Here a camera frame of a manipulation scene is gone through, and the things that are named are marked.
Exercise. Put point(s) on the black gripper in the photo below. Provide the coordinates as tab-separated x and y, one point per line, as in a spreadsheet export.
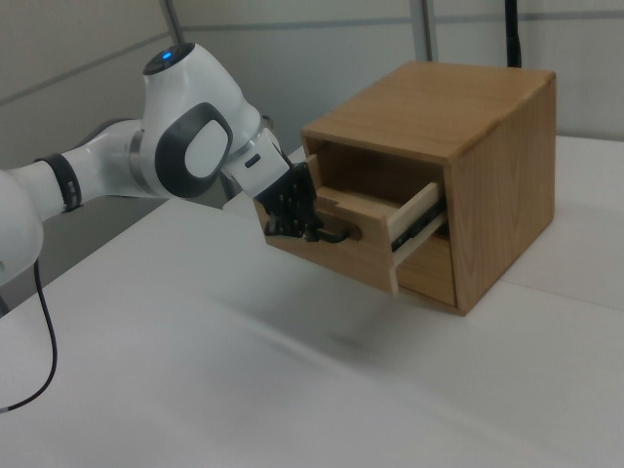
292	192

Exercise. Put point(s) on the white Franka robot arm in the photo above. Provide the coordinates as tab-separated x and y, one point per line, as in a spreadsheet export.
195	122

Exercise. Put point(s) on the wooden two-drawer cabinet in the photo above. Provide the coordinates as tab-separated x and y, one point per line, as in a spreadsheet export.
502	195

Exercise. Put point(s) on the black pole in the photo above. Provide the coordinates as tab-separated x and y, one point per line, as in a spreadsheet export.
513	34

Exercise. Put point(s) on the grey metal partition post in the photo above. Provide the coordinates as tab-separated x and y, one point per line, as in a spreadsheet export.
426	29
173	19

